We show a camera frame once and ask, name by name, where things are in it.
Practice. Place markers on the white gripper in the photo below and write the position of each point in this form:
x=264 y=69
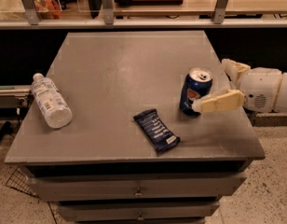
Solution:
x=261 y=88

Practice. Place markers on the blue pepsi can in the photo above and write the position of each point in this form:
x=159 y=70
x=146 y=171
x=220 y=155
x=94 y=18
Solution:
x=197 y=84

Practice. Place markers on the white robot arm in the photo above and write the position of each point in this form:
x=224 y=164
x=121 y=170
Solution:
x=280 y=104

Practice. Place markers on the blue rxbar blueberry wrapper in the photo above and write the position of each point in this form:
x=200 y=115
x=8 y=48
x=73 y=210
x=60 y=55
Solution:
x=161 y=138

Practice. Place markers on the grey drawer cabinet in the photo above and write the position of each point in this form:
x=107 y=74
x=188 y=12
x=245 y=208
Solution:
x=130 y=155

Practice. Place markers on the clear plastic water bottle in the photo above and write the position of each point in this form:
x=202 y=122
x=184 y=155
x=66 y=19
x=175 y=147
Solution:
x=53 y=107

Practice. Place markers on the lower grey drawer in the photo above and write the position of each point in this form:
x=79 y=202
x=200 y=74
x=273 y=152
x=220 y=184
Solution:
x=136 y=211

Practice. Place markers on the grey drawer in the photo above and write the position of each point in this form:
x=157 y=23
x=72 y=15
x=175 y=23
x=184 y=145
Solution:
x=136 y=211
x=149 y=186

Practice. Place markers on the orange snack bag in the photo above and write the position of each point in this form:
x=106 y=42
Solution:
x=49 y=6

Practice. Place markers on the upper grey drawer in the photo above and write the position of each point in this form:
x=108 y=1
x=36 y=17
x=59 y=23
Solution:
x=149 y=186

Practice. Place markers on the right metal bracket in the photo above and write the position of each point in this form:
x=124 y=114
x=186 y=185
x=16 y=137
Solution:
x=219 y=12

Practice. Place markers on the metal bracket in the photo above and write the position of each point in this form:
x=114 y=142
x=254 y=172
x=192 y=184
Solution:
x=219 y=12
x=108 y=12
x=30 y=11

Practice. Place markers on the middle metal bracket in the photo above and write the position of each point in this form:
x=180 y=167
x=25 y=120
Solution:
x=108 y=12

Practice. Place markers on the left metal bracket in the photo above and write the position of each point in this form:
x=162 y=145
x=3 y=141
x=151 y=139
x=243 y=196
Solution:
x=30 y=11

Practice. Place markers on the black wire rack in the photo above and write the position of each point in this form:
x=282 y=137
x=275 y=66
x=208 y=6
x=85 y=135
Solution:
x=18 y=181

